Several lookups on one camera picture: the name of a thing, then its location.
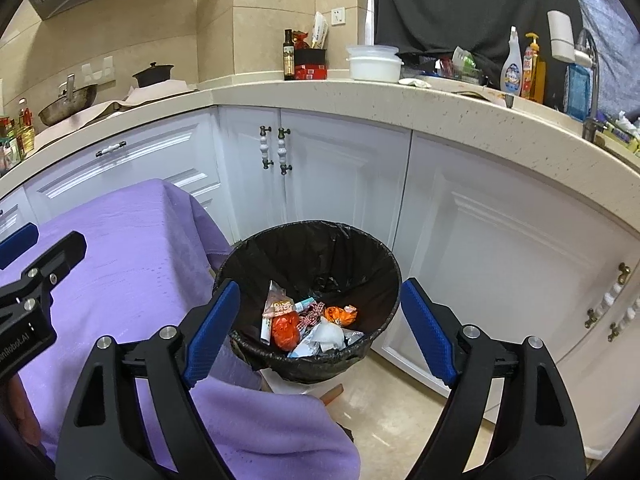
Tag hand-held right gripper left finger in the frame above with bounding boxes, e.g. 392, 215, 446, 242
54, 279, 242, 480

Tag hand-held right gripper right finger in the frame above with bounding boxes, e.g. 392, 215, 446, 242
400, 277, 588, 480

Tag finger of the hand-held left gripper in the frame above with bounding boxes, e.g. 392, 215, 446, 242
0, 222, 40, 270
0, 231, 88, 321

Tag clear orange candy wrapper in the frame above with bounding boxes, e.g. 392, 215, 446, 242
262, 280, 293, 318

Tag large orange plastic bag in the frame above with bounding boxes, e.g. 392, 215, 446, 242
271, 312, 301, 352

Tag small printed orange bag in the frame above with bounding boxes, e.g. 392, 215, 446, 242
324, 305, 358, 328

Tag white tissue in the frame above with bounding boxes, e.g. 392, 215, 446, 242
310, 322, 346, 353

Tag red checked ribbon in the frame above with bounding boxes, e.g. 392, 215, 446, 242
297, 302, 326, 331

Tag trash bin with black liner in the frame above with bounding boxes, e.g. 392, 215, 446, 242
212, 219, 403, 385

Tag person's left hand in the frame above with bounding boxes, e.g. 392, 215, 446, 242
0, 375, 43, 448

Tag purple tablecloth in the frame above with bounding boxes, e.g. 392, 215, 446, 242
0, 178, 362, 480

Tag group of condiment bottles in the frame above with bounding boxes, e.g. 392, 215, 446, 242
0, 115, 23, 171

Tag cooking oil bottle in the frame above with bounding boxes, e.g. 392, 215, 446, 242
17, 97, 36, 156

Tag steel wok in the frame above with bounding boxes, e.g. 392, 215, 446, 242
38, 74, 98, 127

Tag white kitchen base cabinets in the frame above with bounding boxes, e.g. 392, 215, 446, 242
0, 105, 640, 461

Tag black pot with lid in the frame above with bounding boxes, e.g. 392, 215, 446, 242
132, 61, 175, 88

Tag beige stone countertop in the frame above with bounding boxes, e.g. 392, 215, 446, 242
0, 74, 640, 236

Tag green packet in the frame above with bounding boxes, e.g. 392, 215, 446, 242
452, 46, 481, 78

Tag white stacked plastic containers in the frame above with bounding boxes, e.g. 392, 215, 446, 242
346, 45, 403, 82

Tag white spray bottle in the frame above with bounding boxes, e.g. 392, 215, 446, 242
501, 26, 523, 96

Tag orange pump soap bottle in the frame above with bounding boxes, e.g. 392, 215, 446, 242
522, 32, 546, 103

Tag dark sauce bottle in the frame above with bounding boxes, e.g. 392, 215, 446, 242
284, 29, 297, 81

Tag blue pack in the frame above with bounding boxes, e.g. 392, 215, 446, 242
566, 62, 597, 122

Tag steel faucet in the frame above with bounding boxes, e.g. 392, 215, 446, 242
575, 27, 608, 142

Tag white paper packet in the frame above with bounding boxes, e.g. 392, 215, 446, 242
311, 11, 329, 50

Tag white faucet water filter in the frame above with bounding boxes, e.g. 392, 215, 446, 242
546, 10, 593, 66

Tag black cloth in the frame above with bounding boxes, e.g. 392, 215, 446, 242
374, 0, 586, 61

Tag grey blue patterned curtain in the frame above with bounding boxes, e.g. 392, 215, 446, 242
565, 0, 640, 126

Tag vertical white cabinet handle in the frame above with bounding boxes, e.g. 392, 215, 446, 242
586, 262, 631, 328
276, 128, 292, 176
258, 125, 275, 168
607, 305, 640, 343

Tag white wall switches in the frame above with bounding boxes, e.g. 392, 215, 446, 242
81, 56, 115, 83

